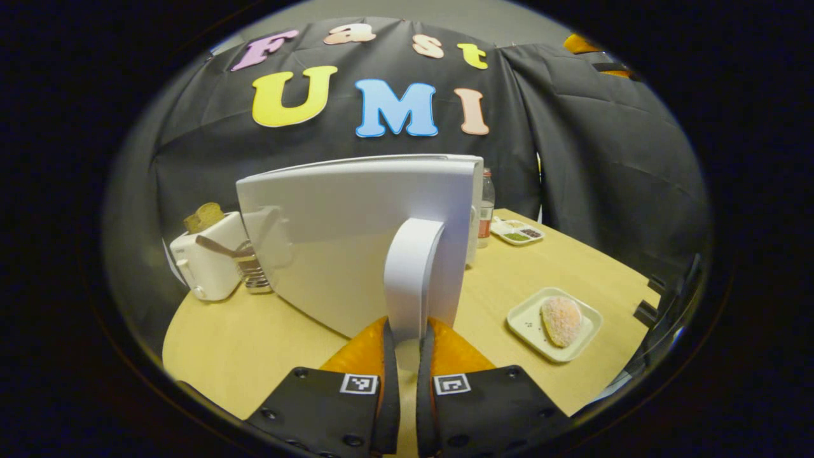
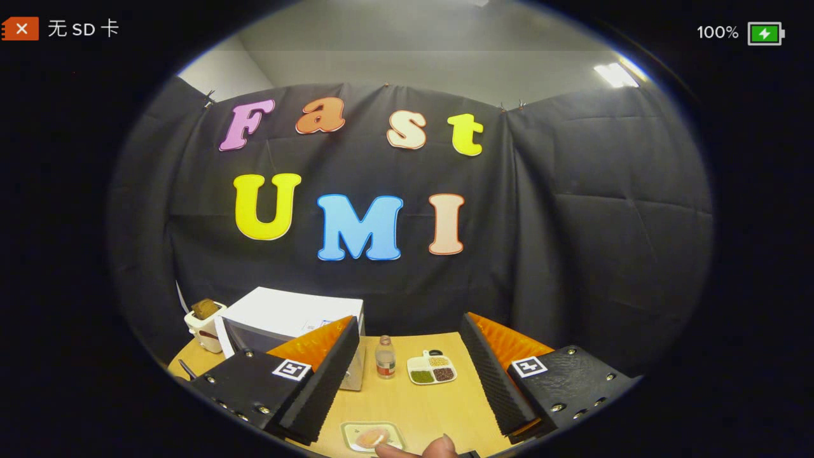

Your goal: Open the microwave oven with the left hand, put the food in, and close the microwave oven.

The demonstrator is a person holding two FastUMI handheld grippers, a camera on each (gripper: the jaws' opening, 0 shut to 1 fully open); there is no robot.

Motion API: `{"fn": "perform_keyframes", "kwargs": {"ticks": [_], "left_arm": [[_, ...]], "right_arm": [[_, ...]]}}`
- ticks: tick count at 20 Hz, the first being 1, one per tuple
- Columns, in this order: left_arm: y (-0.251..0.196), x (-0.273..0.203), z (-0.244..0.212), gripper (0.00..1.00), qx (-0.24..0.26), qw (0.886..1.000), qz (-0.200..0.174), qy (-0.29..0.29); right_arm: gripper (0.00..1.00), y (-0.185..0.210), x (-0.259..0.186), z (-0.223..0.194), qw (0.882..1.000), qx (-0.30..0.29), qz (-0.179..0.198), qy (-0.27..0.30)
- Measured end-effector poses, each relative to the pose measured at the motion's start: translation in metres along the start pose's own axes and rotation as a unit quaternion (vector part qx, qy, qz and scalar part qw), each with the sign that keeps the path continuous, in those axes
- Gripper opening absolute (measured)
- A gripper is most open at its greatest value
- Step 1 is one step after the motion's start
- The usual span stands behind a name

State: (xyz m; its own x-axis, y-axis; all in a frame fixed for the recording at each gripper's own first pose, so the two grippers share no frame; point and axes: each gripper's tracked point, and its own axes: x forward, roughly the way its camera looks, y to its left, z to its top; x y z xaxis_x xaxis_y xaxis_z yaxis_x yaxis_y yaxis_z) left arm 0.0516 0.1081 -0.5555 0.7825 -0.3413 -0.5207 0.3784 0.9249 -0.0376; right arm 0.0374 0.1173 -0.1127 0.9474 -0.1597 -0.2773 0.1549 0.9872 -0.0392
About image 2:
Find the clear bottle with red label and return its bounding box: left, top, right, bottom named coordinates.
left=375, top=335, right=396, bottom=380

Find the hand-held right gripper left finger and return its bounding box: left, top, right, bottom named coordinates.
left=189, top=315, right=361, bottom=446

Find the square pale green plate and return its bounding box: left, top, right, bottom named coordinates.
left=340, top=421, right=408, bottom=454

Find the divided white dish of beans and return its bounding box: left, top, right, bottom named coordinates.
left=407, top=350, right=457, bottom=385

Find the coconut-coated cream bread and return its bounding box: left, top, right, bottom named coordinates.
left=356, top=427, right=390, bottom=450

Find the white microwave oven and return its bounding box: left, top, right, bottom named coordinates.
left=214, top=286, right=366, bottom=392

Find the white toaster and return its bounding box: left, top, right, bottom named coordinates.
left=184, top=299, right=228, bottom=354

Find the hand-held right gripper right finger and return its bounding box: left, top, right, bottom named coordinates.
left=459, top=312, right=642, bottom=446

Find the ceiling light panel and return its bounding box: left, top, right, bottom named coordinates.
left=595, top=60, right=640, bottom=88

